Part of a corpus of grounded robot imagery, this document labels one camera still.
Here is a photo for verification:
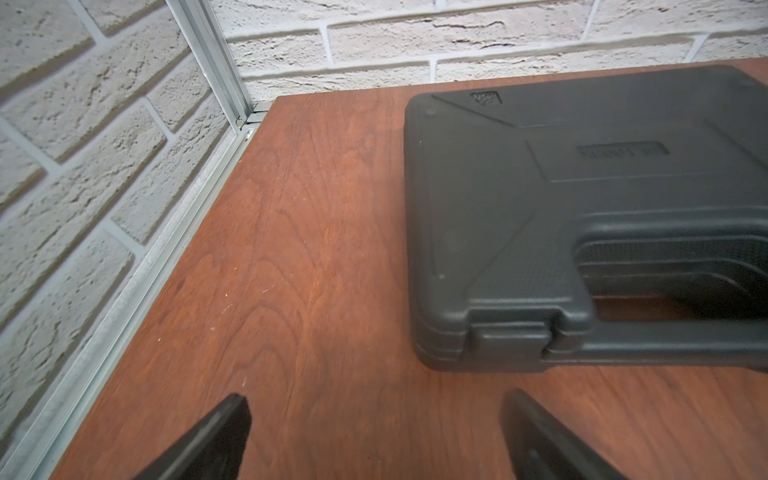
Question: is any black plastic tool case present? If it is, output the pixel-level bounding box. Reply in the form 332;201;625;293
404;65;767;372

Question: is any aluminium frame post left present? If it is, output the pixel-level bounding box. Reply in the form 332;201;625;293
166;0;253;131

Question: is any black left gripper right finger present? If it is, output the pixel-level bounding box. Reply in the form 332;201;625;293
499;389;625;479

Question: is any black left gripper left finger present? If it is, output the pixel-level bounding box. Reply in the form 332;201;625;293
135;393;252;479

